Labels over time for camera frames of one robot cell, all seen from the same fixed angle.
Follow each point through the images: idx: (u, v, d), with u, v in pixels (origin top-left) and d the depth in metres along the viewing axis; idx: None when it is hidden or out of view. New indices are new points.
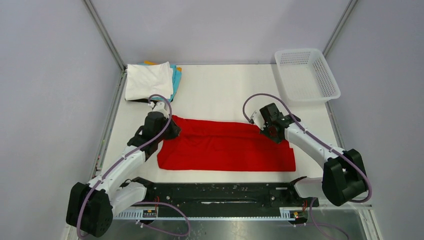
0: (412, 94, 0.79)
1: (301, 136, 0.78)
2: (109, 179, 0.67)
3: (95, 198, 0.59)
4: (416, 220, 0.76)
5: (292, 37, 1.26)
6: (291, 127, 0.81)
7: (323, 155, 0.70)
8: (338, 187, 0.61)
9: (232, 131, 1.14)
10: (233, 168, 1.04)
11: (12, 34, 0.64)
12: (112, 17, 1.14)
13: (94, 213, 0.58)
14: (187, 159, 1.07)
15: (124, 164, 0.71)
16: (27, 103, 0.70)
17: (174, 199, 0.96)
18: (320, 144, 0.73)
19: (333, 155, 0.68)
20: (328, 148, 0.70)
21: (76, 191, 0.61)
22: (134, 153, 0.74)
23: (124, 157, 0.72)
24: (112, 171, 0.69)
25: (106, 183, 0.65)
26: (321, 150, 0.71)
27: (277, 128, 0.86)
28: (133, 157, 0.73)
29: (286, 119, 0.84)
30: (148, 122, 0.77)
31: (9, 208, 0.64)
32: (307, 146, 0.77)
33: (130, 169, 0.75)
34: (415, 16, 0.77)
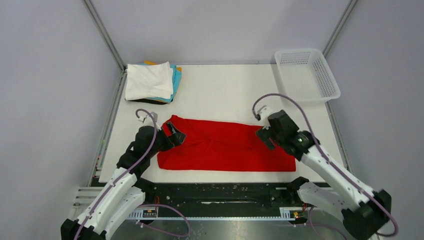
0: (412, 93, 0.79)
1: (325, 168, 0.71)
2: (98, 212, 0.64)
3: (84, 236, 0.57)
4: (416, 220, 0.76)
5: (293, 37, 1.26)
6: (312, 154, 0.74)
7: (352, 196, 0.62)
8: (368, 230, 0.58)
9: (232, 132, 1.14)
10: (233, 168, 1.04)
11: (12, 33, 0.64)
12: (112, 17, 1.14)
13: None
14: (187, 159, 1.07)
15: (112, 193, 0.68)
16: (27, 103, 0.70)
17: (174, 199, 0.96)
18: (349, 181, 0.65)
19: (365, 199, 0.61)
20: (358, 188, 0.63)
21: (66, 226, 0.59)
22: (122, 179, 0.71)
23: (113, 185, 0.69)
24: (101, 202, 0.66)
25: (95, 217, 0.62)
26: (349, 191, 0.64)
27: (292, 148, 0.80)
28: (122, 183, 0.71)
29: (304, 142, 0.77)
30: (139, 139, 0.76)
31: (10, 207, 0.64)
32: (332, 179, 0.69)
33: (121, 194, 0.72)
34: (415, 16, 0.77)
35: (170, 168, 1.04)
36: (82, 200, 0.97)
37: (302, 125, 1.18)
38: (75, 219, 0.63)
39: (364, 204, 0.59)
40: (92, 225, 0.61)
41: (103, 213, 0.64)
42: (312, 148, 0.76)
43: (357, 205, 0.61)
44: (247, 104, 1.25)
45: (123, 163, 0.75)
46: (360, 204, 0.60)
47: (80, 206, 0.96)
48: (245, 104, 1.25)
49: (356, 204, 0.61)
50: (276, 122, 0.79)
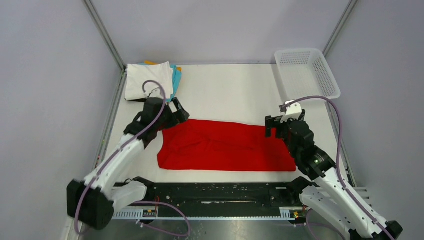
0: (412, 94, 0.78)
1: (340, 194, 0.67)
2: (105, 174, 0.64)
3: (92, 197, 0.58)
4: (416, 221, 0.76)
5: (293, 37, 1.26)
6: (327, 179, 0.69)
7: (366, 227, 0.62)
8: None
9: (232, 132, 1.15)
10: (233, 168, 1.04)
11: (12, 34, 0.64)
12: (112, 17, 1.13)
13: (92, 211, 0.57)
14: (187, 159, 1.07)
15: (120, 157, 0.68)
16: (27, 103, 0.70)
17: (174, 198, 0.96)
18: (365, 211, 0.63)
19: (378, 231, 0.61)
20: (373, 219, 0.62)
21: (72, 188, 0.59)
22: (129, 144, 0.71)
23: (120, 149, 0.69)
24: (109, 164, 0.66)
25: (102, 178, 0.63)
26: (363, 220, 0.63)
27: (307, 168, 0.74)
28: (129, 149, 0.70)
29: (320, 165, 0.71)
30: (147, 107, 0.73)
31: (10, 207, 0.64)
32: (345, 205, 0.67)
33: (128, 161, 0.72)
34: (416, 16, 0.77)
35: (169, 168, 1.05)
36: None
37: None
38: (81, 180, 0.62)
39: (378, 238, 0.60)
40: (100, 186, 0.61)
41: (111, 175, 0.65)
42: (328, 172, 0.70)
43: (370, 236, 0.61)
44: (247, 104, 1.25)
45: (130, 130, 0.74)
46: (374, 236, 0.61)
47: None
48: (245, 104, 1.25)
49: (369, 235, 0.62)
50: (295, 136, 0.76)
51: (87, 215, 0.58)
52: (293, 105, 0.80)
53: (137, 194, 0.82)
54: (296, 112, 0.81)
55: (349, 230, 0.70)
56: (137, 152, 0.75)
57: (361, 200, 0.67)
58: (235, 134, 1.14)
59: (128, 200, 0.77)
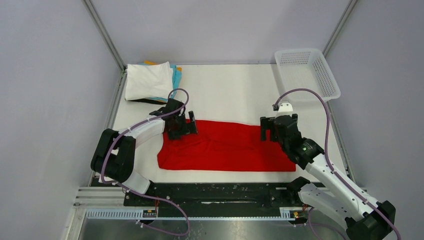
0: (412, 93, 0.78)
1: (328, 177, 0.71)
2: (136, 131, 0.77)
3: (124, 142, 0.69)
4: (416, 221, 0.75)
5: (293, 37, 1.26)
6: (317, 164, 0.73)
7: (357, 207, 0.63)
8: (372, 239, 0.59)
9: (232, 132, 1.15)
10: (233, 168, 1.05)
11: (12, 33, 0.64)
12: (112, 17, 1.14)
13: (119, 158, 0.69)
14: (187, 159, 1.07)
15: (147, 125, 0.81)
16: (28, 103, 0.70)
17: (174, 198, 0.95)
18: (353, 192, 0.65)
19: (369, 211, 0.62)
20: (362, 199, 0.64)
21: (106, 136, 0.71)
22: (155, 120, 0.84)
23: (148, 120, 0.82)
24: (139, 126, 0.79)
25: (133, 133, 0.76)
26: (353, 201, 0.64)
27: (297, 157, 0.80)
28: (155, 123, 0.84)
29: (309, 152, 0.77)
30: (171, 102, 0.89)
31: (9, 207, 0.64)
32: (336, 190, 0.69)
33: (151, 132, 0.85)
34: (416, 16, 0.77)
35: (170, 168, 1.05)
36: (82, 200, 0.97)
37: (302, 125, 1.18)
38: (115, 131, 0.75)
39: (369, 215, 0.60)
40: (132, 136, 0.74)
41: (139, 134, 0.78)
42: (316, 157, 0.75)
43: (361, 216, 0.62)
44: (247, 104, 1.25)
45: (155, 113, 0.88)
46: (365, 215, 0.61)
47: (80, 205, 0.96)
48: (244, 104, 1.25)
49: (361, 215, 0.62)
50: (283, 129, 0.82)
51: (113, 163, 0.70)
52: (286, 104, 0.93)
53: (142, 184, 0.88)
54: (287, 111, 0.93)
55: (345, 219, 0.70)
56: (154, 133, 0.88)
57: (350, 182, 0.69)
58: (236, 134, 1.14)
59: (137, 180, 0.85)
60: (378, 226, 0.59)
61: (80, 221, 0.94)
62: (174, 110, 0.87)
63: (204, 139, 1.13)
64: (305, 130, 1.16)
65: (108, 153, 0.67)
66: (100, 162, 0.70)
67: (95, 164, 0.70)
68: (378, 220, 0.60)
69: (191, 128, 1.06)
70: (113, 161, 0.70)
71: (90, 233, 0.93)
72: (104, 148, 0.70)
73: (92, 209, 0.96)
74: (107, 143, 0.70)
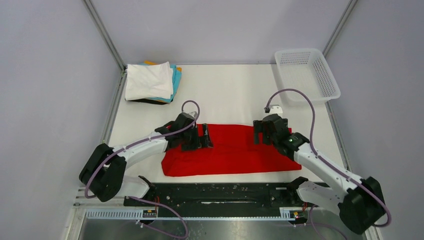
0: (411, 93, 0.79)
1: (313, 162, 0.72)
2: (131, 151, 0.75)
3: (113, 163, 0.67)
4: (417, 221, 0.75)
5: (293, 37, 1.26)
6: (302, 151, 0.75)
7: (341, 185, 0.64)
8: (361, 218, 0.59)
9: (233, 134, 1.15)
10: (233, 169, 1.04)
11: (11, 33, 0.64)
12: (112, 17, 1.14)
13: (105, 177, 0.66)
14: (192, 165, 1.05)
15: (147, 144, 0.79)
16: (28, 102, 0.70)
17: (174, 198, 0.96)
18: (337, 171, 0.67)
19: (352, 187, 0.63)
20: (346, 177, 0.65)
21: (99, 151, 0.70)
22: (157, 140, 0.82)
23: (149, 139, 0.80)
24: (137, 145, 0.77)
25: (128, 153, 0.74)
26: (337, 180, 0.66)
27: (285, 149, 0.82)
28: (157, 142, 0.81)
29: (294, 141, 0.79)
30: (180, 118, 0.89)
31: (10, 206, 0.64)
32: (323, 174, 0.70)
33: (150, 151, 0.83)
34: (415, 15, 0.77)
35: (170, 169, 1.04)
36: (82, 200, 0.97)
37: (302, 125, 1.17)
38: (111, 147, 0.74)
39: (352, 190, 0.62)
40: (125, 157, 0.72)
41: (135, 154, 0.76)
42: (302, 145, 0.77)
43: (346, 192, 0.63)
44: (247, 105, 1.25)
45: (161, 130, 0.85)
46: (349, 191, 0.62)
47: (80, 205, 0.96)
48: (244, 105, 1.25)
49: (345, 192, 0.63)
50: (271, 123, 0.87)
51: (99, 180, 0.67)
52: (276, 107, 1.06)
53: (139, 190, 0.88)
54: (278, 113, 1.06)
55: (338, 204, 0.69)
56: (156, 150, 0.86)
57: (335, 164, 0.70)
58: (236, 136, 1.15)
59: (132, 188, 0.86)
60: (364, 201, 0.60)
61: (81, 221, 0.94)
62: (182, 128, 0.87)
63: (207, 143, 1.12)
64: (305, 131, 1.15)
65: (96, 170, 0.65)
66: (87, 176, 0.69)
67: (83, 177, 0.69)
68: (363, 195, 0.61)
69: (202, 141, 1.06)
70: (99, 178, 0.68)
71: (90, 233, 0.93)
72: (94, 163, 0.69)
73: (92, 209, 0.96)
74: (99, 158, 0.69)
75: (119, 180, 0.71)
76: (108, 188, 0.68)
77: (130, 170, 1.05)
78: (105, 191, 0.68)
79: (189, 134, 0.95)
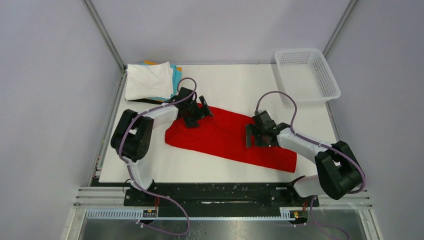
0: (411, 93, 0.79)
1: (292, 138, 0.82)
2: (153, 114, 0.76)
3: (143, 123, 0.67)
4: (418, 221, 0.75)
5: (293, 37, 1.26)
6: (282, 133, 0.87)
7: (313, 151, 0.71)
8: (335, 178, 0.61)
9: (240, 124, 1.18)
10: (229, 153, 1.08)
11: (12, 34, 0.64)
12: (112, 18, 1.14)
13: (139, 136, 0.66)
14: (193, 140, 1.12)
15: (164, 110, 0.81)
16: (28, 103, 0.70)
17: (174, 198, 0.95)
18: (310, 141, 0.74)
19: (323, 150, 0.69)
20: (317, 143, 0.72)
21: (125, 115, 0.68)
22: (170, 107, 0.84)
23: (164, 106, 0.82)
24: (155, 110, 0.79)
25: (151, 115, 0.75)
26: (311, 147, 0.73)
27: (271, 137, 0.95)
28: (170, 109, 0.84)
29: (277, 128, 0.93)
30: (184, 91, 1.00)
31: (10, 206, 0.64)
32: (300, 147, 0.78)
33: (164, 118, 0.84)
34: (415, 16, 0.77)
35: (170, 168, 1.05)
36: (82, 200, 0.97)
37: (303, 125, 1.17)
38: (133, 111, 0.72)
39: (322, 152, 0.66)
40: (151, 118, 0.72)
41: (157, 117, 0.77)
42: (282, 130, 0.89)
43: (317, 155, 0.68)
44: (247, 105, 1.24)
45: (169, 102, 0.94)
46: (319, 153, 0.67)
47: (80, 205, 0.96)
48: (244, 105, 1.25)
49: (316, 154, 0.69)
50: (258, 118, 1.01)
51: (131, 142, 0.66)
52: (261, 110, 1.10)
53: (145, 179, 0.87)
54: None
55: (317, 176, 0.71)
56: (166, 118, 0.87)
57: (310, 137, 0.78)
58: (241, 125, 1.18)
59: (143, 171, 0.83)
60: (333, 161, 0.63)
61: (81, 221, 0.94)
62: (186, 97, 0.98)
63: (211, 123, 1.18)
64: (306, 131, 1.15)
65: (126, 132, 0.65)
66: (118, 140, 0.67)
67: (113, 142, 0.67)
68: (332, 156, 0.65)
69: (204, 112, 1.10)
70: (131, 138, 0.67)
71: (90, 233, 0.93)
72: (123, 127, 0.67)
73: (92, 209, 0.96)
74: (127, 122, 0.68)
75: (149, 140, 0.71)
76: (141, 148, 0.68)
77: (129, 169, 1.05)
78: (140, 151, 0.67)
79: (189, 106, 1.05)
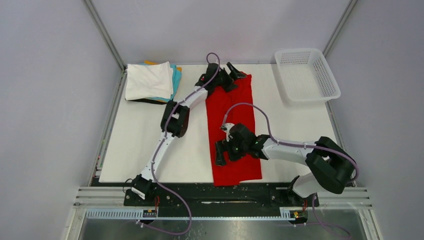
0: (412, 93, 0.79)
1: (277, 148, 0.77)
2: (188, 101, 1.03)
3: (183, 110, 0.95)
4: (418, 221, 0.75)
5: (293, 37, 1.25)
6: (266, 146, 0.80)
7: (302, 155, 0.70)
8: (330, 173, 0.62)
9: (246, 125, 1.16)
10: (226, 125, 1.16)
11: (12, 34, 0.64)
12: (113, 18, 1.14)
13: (181, 120, 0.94)
14: (213, 104, 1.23)
15: (195, 96, 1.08)
16: (28, 103, 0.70)
17: (174, 198, 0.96)
18: (294, 146, 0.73)
19: (310, 151, 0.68)
20: (301, 146, 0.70)
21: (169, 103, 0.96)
22: (201, 90, 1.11)
23: (196, 91, 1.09)
24: (189, 97, 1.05)
25: (187, 102, 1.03)
26: (298, 152, 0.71)
27: (256, 152, 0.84)
28: (201, 93, 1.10)
29: (260, 141, 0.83)
30: (209, 69, 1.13)
31: (9, 207, 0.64)
32: (287, 154, 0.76)
33: (197, 100, 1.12)
34: (416, 16, 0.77)
35: (170, 169, 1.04)
36: (82, 200, 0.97)
37: (303, 125, 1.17)
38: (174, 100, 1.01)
39: (310, 153, 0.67)
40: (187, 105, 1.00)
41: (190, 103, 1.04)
42: (266, 143, 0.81)
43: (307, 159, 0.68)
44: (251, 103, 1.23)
45: (200, 85, 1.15)
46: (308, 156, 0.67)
47: (80, 205, 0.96)
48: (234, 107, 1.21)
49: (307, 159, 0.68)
50: (237, 135, 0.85)
51: (174, 123, 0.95)
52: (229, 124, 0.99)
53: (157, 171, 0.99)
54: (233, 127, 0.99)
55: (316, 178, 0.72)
56: (201, 98, 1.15)
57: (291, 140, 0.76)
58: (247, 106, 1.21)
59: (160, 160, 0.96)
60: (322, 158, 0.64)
61: (81, 221, 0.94)
62: (212, 76, 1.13)
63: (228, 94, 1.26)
64: (306, 131, 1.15)
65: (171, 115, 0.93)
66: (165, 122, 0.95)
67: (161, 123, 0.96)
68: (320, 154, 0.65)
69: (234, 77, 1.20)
70: (174, 121, 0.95)
71: (90, 233, 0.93)
72: (168, 112, 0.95)
73: (92, 209, 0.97)
74: (170, 109, 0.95)
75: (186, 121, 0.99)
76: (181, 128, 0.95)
77: (129, 169, 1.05)
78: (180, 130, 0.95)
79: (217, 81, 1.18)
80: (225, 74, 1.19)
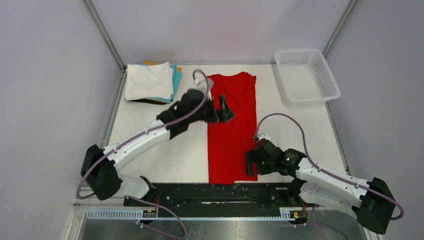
0: (411, 93, 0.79)
1: (317, 177, 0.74)
2: (123, 151, 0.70)
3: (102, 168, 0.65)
4: (418, 222, 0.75)
5: (293, 37, 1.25)
6: (303, 168, 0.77)
7: (352, 194, 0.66)
8: (381, 221, 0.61)
9: (249, 127, 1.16)
10: (229, 125, 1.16)
11: (12, 33, 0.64)
12: (112, 18, 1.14)
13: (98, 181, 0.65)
14: None
15: (144, 139, 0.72)
16: (28, 103, 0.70)
17: (174, 198, 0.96)
18: (343, 181, 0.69)
19: (363, 192, 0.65)
20: (354, 184, 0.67)
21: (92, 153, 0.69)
22: (157, 131, 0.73)
23: (146, 132, 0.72)
24: (130, 143, 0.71)
25: (119, 154, 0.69)
26: (347, 189, 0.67)
27: (285, 169, 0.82)
28: (155, 134, 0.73)
29: (291, 159, 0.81)
30: (186, 99, 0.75)
31: (10, 207, 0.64)
32: (329, 185, 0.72)
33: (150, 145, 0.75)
34: (415, 16, 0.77)
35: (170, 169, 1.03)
36: (82, 200, 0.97)
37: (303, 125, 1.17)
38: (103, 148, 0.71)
39: (364, 196, 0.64)
40: (114, 160, 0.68)
41: (128, 154, 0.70)
42: (301, 163, 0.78)
43: (359, 200, 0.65)
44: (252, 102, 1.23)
45: (165, 116, 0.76)
46: (362, 198, 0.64)
47: (80, 205, 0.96)
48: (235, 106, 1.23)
49: (358, 200, 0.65)
50: (262, 150, 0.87)
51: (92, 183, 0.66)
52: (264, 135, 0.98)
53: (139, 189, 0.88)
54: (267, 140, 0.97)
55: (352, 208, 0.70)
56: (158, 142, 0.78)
57: (337, 172, 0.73)
58: (250, 107, 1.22)
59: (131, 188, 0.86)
60: (379, 205, 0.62)
61: (80, 221, 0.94)
62: (188, 112, 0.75)
63: (229, 94, 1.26)
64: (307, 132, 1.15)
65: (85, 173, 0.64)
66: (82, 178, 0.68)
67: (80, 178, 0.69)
68: (375, 199, 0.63)
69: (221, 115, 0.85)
70: (93, 181, 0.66)
71: (90, 233, 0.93)
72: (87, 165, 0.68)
73: (92, 210, 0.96)
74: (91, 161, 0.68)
75: (116, 180, 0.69)
76: (104, 189, 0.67)
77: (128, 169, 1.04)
78: (102, 191, 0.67)
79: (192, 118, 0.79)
80: (210, 107, 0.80)
